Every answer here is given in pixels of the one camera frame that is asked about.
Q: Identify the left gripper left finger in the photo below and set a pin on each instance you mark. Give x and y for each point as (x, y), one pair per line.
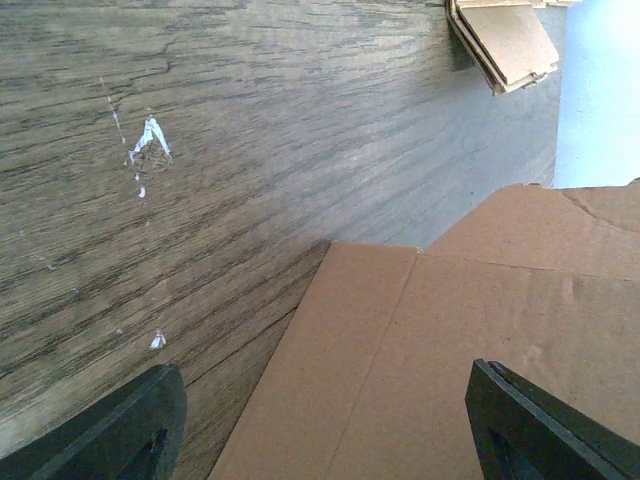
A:
(133, 433)

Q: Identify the stack of flat cardboard blanks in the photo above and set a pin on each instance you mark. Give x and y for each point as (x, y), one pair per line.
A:
(506, 40)

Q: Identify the cardboard box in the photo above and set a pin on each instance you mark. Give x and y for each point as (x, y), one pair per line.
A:
(369, 378)

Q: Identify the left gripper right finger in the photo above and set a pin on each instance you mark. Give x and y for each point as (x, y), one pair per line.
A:
(521, 431)

